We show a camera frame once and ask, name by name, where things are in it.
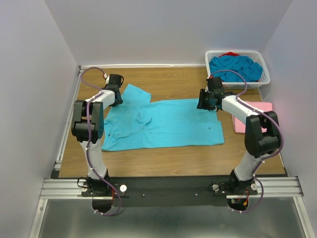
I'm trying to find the light blue t shirt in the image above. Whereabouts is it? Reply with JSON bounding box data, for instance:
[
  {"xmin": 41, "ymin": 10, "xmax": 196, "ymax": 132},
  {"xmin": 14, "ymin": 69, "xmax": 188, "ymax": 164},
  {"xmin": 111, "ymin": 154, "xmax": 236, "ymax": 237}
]
[{"xmin": 102, "ymin": 84, "xmax": 224, "ymax": 151}]

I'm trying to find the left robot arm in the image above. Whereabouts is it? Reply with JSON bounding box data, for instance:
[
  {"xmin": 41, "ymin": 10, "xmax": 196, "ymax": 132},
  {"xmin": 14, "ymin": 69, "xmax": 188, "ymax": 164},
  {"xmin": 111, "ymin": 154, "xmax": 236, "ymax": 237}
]
[{"xmin": 71, "ymin": 83, "xmax": 122, "ymax": 196}]

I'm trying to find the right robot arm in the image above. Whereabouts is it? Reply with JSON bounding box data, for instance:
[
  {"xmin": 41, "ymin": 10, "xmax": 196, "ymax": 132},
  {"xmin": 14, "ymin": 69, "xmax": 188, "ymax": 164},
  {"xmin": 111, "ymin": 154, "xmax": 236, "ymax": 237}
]
[{"xmin": 197, "ymin": 89, "xmax": 282, "ymax": 194}]

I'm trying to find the folded pink t shirt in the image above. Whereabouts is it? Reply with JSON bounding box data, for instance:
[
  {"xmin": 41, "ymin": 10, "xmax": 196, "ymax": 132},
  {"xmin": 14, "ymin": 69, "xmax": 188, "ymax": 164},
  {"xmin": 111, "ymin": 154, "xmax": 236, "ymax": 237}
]
[{"xmin": 232, "ymin": 101, "xmax": 272, "ymax": 134}]

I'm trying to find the white plastic laundry basket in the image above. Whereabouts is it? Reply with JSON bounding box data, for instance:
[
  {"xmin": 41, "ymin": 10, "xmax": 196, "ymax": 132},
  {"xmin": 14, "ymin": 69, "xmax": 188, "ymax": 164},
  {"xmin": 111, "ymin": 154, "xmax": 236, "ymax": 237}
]
[{"xmin": 205, "ymin": 50, "xmax": 270, "ymax": 90}]

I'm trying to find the red t shirt in basket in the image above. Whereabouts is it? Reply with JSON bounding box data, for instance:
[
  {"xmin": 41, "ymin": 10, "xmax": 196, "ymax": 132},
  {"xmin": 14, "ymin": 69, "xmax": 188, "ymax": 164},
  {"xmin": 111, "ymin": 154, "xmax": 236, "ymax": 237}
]
[{"xmin": 211, "ymin": 51, "xmax": 260, "ymax": 82}]

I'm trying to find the dark blue t shirt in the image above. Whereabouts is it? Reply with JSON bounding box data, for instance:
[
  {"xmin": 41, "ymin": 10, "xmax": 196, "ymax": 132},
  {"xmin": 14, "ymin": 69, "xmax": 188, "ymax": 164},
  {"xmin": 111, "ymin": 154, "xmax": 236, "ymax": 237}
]
[{"xmin": 209, "ymin": 55, "xmax": 264, "ymax": 83}]

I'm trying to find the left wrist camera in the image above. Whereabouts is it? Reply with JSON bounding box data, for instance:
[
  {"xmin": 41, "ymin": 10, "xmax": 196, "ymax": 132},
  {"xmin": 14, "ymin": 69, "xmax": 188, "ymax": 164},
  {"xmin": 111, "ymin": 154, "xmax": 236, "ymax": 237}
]
[{"xmin": 104, "ymin": 74, "xmax": 124, "ymax": 87}]

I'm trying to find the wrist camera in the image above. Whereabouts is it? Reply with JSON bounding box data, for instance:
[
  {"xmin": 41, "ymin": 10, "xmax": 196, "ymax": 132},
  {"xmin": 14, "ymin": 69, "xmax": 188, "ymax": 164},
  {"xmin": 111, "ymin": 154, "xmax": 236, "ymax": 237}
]
[
  {"xmin": 104, "ymin": 74, "xmax": 124, "ymax": 87},
  {"xmin": 206, "ymin": 77, "xmax": 225, "ymax": 94}
]

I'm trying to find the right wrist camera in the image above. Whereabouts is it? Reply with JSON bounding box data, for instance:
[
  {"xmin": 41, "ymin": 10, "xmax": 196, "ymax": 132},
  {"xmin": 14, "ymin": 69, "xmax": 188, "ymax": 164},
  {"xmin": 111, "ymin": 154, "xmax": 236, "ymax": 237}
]
[{"xmin": 206, "ymin": 77, "xmax": 225, "ymax": 94}]

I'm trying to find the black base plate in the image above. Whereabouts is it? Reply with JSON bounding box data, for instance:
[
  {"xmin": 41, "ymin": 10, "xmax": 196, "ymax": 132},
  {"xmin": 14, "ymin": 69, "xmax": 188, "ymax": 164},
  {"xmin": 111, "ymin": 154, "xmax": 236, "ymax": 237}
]
[{"xmin": 80, "ymin": 176, "xmax": 257, "ymax": 208}]

